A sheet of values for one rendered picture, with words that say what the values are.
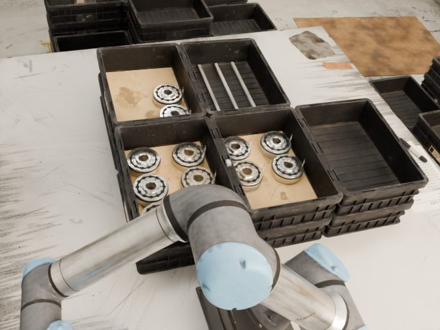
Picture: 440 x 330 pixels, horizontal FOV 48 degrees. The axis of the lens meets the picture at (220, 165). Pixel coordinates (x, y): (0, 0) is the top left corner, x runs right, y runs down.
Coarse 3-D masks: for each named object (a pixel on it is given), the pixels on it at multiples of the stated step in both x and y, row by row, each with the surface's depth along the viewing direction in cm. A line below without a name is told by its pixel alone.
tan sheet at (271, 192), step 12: (252, 144) 166; (252, 156) 162; (264, 156) 162; (264, 168) 159; (264, 180) 155; (276, 180) 156; (300, 180) 157; (252, 192) 151; (264, 192) 152; (276, 192) 153; (288, 192) 153; (300, 192) 154; (312, 192) 155; (252, 204) 148; (264, 204) 149; (276, 204) 150
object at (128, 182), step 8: (160, 120) 153; (168, 120) 153; (176, 120) 154; (184, 120) 154; (192, 120) 155; (208, 120) 156; (120, 128) 149; (128, 128) 150; (208, 128) 154; (120, 136) 146; (216, 136) 152; (120, 144) 146; (216, 144) 149; (120, 152) 142; (120, 160) 142; (224, 160) 145; (128, 168) 138; (224, 168) 144; (128, 176) 138; (232, 176) 141; (128, 184) 135; (232, 184) 140; (128, 192) 133; (136, 216) 128
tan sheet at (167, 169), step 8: (176, 144) 161; (128, 152) 156; (160, 152) 158; (168, 152) 158; (168, 160) 156; (160, 168) 153; (168, 168) 154; (176, 168) 154; (208, 168) 156; (168, 176) 151; (176, 176) 152; (176, 184) 150; (168, 192) 147
